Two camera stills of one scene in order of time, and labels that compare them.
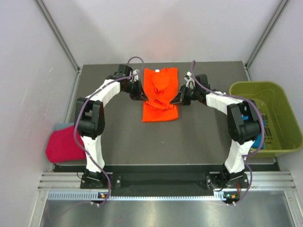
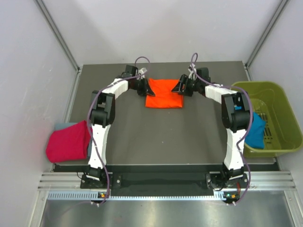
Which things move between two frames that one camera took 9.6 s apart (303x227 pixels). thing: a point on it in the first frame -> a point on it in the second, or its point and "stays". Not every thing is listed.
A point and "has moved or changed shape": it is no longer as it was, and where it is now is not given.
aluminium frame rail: x=257 y=181 stays
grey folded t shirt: x=59 y=126 stays
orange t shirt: x=161 y=86 has moved or changed shape
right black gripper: x=181 y=98 -> x=179 y=88
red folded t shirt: x=61 y=146 stays
